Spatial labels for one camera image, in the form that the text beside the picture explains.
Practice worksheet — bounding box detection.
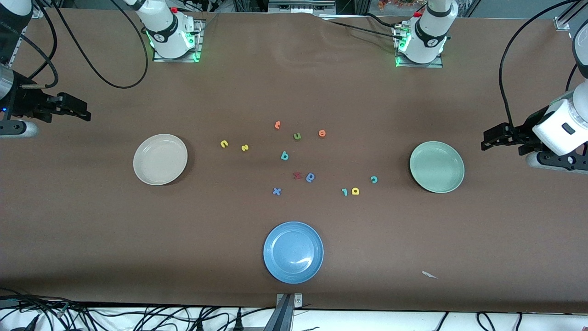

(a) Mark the green round plate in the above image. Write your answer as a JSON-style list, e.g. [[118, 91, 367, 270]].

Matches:
[[409, 141, 465, 194]]

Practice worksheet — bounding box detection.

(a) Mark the beige round plate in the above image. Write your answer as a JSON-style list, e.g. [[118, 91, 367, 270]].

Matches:
[[133, 134, 188, 186]]

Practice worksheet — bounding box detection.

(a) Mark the orange patterned object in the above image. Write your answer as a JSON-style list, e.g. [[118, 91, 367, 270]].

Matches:
[[377, 0, 423, 11]]

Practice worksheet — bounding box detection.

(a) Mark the blue round plate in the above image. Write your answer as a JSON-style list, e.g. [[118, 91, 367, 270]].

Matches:
[[263, 222, 324, 284]]

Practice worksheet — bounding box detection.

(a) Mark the grey metal box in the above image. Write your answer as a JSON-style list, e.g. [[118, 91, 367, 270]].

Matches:
[[268, 0, 337, 14]]

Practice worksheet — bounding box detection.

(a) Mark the aluminium side rail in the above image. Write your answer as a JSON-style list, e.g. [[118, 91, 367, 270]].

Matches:
[[4, 37, 23, 69]]

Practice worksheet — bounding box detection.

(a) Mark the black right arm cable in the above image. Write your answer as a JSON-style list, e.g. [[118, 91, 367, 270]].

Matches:
[[18, 0, 150, 90]]

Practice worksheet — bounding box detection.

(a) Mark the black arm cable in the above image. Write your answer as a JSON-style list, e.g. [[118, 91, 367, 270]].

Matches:
[[18, 0, 150, 90], [498, 0, 582, 138]]

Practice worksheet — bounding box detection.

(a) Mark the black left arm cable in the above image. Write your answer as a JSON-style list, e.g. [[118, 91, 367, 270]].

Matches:
[[498, 0, 582, 138]]

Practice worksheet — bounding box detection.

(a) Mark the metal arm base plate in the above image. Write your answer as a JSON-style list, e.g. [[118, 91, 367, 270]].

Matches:
[[394, 25, 444, 68], [153, 18, 203, 63]]

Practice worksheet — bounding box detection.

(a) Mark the black base cable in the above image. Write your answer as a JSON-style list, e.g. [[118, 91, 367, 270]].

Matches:
[[328, 19, 399, 38], [365, 12, 407, 29]]

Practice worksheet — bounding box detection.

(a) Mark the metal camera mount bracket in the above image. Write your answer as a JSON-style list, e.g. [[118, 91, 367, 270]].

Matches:
[[276, 293, 303, 309]]

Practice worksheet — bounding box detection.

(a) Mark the black camera pole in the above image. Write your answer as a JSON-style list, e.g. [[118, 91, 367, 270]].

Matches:
[[263, 294, 294, 331]]

